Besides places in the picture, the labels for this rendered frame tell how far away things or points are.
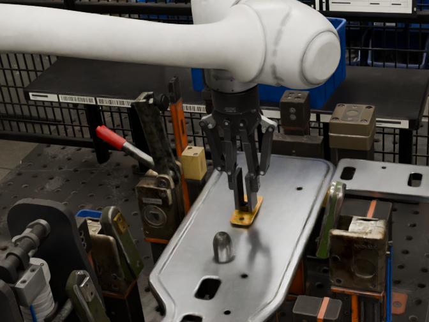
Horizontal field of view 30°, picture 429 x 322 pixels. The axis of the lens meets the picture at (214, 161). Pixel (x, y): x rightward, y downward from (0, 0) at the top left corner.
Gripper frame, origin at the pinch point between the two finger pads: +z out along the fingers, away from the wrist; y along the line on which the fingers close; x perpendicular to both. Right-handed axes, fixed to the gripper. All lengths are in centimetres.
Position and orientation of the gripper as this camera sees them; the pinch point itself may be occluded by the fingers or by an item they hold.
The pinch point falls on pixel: (244, 189)
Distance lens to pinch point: 137.1
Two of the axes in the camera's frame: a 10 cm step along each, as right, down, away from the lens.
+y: 9.4, 0.9, -3.3
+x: 3.3, -5.2, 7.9
